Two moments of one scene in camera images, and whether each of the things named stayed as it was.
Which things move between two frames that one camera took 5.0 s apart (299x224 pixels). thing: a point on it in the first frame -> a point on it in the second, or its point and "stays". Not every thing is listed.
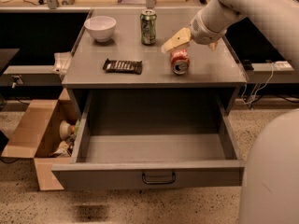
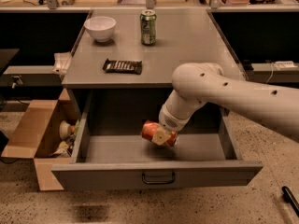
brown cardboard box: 36,134 stays
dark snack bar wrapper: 114,65 stays
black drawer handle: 158,182 stays
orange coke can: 179,61 -> 149,129
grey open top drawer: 151,138 stays
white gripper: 205,33 -> 170,120
